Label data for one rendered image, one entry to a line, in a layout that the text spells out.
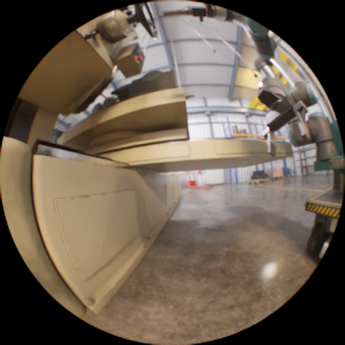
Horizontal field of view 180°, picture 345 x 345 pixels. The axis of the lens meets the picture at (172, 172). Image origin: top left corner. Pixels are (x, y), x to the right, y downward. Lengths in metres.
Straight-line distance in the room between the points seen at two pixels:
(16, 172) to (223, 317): 0.72
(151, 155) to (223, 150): 0.41
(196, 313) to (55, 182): 0.63
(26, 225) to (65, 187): 0.18
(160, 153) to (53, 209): 0.56
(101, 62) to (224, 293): 1.16
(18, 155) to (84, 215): 0.29
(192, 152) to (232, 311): 0.78
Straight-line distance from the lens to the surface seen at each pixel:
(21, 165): 0.36
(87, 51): 0.65
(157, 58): 8.14
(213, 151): 0.62
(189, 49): 8.04
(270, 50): 0.61
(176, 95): 0.57
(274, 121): 0.42
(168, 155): 0.61
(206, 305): 0.55
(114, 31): 0.72
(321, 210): 0.72
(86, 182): 0.43
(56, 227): 0.39
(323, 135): 0.83
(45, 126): 1.07
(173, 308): 0.54
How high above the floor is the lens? 0.50
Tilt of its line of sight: 4 degrees up
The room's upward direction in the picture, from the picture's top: 3 degrees counter-clockwise
